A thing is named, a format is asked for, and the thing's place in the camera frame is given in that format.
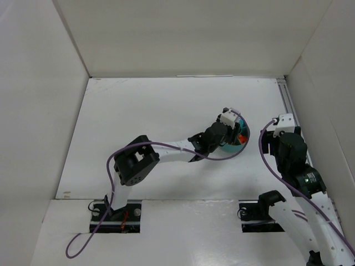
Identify orange round dish lego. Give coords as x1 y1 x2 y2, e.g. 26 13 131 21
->
238 135 248 144

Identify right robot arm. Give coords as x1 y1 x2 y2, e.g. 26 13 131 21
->
258 126 354 265

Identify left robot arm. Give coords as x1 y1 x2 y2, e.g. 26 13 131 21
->
111 112 245 211

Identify teal round divided container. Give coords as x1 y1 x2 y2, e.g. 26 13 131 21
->
220 119 249 154

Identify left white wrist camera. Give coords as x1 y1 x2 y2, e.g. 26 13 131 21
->
219 108 241 129

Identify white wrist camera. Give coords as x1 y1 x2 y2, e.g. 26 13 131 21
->
219 108 241 129
273 113 296 137

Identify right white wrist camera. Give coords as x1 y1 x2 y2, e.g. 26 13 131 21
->
273 113 296 137

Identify aluminium rail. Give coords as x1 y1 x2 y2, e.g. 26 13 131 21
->
273 78 334 222

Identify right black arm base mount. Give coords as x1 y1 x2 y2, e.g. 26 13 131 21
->
237 190 286 233

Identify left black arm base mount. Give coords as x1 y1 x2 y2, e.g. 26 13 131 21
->
88 199 142 234

